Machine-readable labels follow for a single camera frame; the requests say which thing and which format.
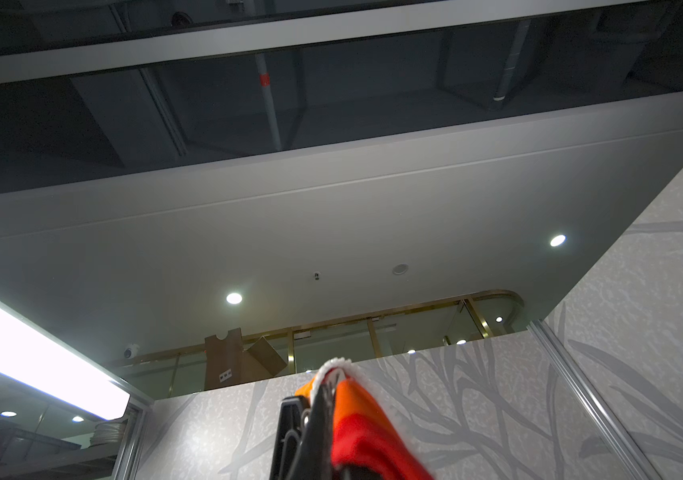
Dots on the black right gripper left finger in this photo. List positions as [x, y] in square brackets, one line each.
[289, 435]

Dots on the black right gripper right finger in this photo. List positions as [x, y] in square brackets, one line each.
[314, 457]

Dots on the red white rainbow kids jacket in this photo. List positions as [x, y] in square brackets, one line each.
[366, 444]

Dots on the brown cardboard box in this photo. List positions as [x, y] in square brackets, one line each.
[229, 362]

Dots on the bright led light panel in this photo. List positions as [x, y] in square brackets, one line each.
[36, 359]

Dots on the white dome security camera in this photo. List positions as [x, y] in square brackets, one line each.
[131, 351]

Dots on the aluminium cage frame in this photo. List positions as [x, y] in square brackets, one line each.
[614, 434]

